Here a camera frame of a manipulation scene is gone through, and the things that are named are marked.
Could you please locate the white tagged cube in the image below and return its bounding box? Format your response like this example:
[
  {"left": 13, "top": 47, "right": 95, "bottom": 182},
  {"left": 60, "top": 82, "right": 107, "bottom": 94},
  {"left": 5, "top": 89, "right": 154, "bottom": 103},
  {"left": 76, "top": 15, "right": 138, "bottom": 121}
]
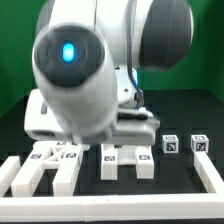
[
  {"left": 191, "top": 134, "right": 209, "bottom": 152},
  {"left": 162, "top": 135, "right": 179, "bottom": 153}
]

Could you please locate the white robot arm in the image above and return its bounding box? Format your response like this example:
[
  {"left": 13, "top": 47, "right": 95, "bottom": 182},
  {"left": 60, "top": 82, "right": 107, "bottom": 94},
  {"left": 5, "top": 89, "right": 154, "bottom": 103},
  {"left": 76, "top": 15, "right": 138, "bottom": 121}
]
[{"left": 24, "top": 0, "right": 194, "bottom": 145}]

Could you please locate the white U-shaped fence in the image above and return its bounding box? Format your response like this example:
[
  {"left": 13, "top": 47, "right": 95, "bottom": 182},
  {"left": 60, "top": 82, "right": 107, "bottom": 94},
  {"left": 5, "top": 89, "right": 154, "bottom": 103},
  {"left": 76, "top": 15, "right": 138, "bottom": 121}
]
[{"left": 0, "top": 153, "right": 224, "bottom": 222}]

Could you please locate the white tagged cube left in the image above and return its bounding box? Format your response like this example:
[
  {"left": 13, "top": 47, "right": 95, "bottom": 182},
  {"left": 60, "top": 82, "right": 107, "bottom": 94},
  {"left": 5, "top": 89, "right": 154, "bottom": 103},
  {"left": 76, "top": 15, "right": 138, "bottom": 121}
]
[{"left": 162, "top": 135, "right": 179, "bottom": 153}]

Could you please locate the white tagged cube right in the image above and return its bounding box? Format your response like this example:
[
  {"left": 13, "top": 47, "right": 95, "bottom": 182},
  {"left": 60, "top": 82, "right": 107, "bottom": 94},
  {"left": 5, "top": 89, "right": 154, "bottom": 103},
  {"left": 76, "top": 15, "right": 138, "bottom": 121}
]
[{"left": 191, "top": 134, "right": 209, "bottom": 152}]

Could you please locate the white chair seat part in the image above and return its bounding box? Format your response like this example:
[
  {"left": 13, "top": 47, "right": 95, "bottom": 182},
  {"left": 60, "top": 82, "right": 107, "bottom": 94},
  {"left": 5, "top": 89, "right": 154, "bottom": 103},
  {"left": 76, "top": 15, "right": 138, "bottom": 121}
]
[{"left": 101, "top": 144, "right": 153, "bottom": 165}]

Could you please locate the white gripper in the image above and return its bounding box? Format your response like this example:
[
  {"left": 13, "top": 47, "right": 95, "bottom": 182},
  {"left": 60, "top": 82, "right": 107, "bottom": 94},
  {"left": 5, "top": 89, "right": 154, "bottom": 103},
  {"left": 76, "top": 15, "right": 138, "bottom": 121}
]
[{"left": 24, "top": 89, "right": 161, "bottom": 145}]

